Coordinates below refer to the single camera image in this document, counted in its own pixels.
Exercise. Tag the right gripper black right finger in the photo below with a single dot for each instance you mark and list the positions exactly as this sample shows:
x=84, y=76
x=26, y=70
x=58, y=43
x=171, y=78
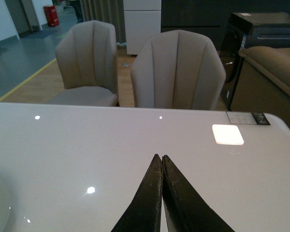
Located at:
x=185, y=209

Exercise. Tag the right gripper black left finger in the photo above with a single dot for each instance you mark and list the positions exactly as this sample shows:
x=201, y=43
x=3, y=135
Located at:
x=144, y=212

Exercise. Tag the table label sticker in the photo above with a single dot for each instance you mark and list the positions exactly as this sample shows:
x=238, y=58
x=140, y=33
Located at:
x=251, y=118

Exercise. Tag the right beige upholstered chair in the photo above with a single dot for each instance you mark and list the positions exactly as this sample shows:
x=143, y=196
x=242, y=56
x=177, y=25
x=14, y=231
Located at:
x=177, y=69

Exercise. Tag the beige upholstered chair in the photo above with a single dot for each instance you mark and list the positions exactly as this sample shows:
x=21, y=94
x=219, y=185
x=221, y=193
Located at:
x=177, y=69
x=87, y=60

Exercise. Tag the beige sofa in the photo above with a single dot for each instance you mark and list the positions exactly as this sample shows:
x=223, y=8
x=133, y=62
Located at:
x=264, y=82

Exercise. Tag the left beige upholstered chair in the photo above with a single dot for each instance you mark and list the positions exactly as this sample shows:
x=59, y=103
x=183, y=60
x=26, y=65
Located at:
x=87, y=60

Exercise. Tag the dark kitchen counter cabinet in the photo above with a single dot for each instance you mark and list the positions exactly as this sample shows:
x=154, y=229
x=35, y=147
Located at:
x=210, y=17

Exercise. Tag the white drawer cabinet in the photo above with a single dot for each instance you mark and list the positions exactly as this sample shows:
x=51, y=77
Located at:
x=142, y=19

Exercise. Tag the red fire extinguisher box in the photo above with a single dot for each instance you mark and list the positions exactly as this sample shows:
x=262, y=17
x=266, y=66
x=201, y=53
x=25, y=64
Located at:
x=51, y=15

